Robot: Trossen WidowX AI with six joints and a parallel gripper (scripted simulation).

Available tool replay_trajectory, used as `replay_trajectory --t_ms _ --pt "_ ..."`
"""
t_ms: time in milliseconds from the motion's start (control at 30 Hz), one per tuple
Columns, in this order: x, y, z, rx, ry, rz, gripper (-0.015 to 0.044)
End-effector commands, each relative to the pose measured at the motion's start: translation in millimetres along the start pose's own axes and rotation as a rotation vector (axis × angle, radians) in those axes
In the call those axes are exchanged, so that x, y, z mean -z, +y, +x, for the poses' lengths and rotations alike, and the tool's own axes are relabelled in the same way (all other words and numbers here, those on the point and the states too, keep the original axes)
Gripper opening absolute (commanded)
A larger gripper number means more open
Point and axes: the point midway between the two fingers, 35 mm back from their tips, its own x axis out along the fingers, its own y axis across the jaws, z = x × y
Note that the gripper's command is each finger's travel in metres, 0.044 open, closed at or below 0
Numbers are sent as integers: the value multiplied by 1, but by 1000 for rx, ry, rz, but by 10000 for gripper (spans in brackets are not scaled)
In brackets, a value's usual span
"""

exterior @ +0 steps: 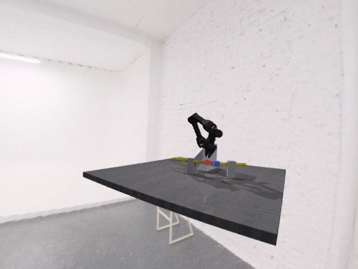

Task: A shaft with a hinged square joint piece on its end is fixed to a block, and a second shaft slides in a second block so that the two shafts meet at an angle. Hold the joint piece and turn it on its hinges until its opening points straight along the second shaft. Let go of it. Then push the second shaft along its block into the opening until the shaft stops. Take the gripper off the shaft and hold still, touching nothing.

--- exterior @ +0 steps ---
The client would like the yellow square bar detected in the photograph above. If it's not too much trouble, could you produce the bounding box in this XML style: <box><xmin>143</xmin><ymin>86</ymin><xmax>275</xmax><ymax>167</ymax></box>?
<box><xmin>173</xmin><ymin>157</ymin><xmax>204</xmax><ymax>174</ymax></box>

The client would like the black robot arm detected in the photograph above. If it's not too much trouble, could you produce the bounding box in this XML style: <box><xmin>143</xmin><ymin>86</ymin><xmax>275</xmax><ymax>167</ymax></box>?
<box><xmin>188</xmin><ymin>113</ymin><xmax>223</xmax><ymax>148</ymax></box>

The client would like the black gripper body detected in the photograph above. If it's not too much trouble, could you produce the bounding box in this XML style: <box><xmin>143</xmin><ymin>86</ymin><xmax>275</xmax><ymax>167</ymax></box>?
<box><xmin>203</xmin><ymin>136</ymin><xmax>217</xmax><ymax>150</ymax></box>

